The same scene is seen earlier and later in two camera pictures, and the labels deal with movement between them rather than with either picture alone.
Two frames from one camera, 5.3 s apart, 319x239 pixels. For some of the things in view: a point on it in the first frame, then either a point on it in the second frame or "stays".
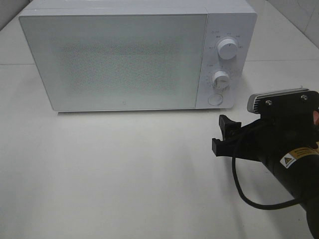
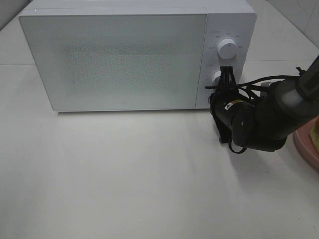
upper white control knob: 227,49 stays
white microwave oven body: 137,55 stays
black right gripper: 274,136 to 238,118
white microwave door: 120,61 stays
